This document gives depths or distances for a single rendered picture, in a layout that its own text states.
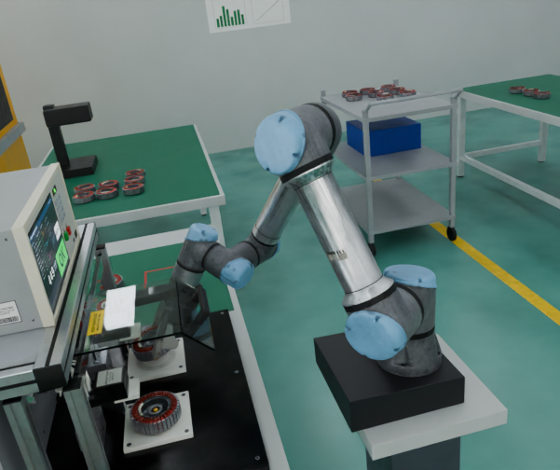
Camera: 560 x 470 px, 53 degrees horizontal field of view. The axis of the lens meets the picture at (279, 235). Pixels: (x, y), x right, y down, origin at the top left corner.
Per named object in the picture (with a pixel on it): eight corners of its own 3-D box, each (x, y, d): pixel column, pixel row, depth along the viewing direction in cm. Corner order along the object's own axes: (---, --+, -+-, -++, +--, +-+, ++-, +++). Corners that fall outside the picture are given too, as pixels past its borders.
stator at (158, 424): (181, 396, 134) (178, 384, 132) (183, 429, 123) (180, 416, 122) (133, 407, 132) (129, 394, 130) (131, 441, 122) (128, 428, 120)
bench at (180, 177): (210, 211, 473) (195, 123, 443) (244, 323, 306) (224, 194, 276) (77, 235, 456) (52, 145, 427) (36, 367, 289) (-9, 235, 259)
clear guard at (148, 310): (204, 294, 132) (199, 271, 130) (215, 351, 111) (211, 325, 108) (62, 323, 127) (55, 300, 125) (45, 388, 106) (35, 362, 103)
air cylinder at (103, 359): (112, 363, 152) (107, 346, 149) (111, 380, 145) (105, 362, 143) (93, 367, 151) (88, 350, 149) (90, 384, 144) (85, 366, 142)
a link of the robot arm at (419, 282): (443, 315, 129) (445, 262, 124) (422, 343, 119) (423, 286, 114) (394, 304, 136) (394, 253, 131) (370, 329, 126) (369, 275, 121)
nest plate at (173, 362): (183, 340, 158) (182, 337, 157) (186, 371, 144) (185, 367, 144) (129, 352, 156) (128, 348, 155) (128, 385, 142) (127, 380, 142)
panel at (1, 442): (71, 339, 165) (43, 248, 153) (28, 528, 105) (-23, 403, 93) (67, 339, 165) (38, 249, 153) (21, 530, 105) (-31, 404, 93)
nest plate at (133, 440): (188, 393, 136) (187, 390, 136) (193, 437, 123) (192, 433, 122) (126, 408, 134) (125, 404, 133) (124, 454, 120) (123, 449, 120)
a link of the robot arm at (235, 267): (266, 254, 138) (232, 233, 142) (239, 271, 129) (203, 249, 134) (260, 279, 142) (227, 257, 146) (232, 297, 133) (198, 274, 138)
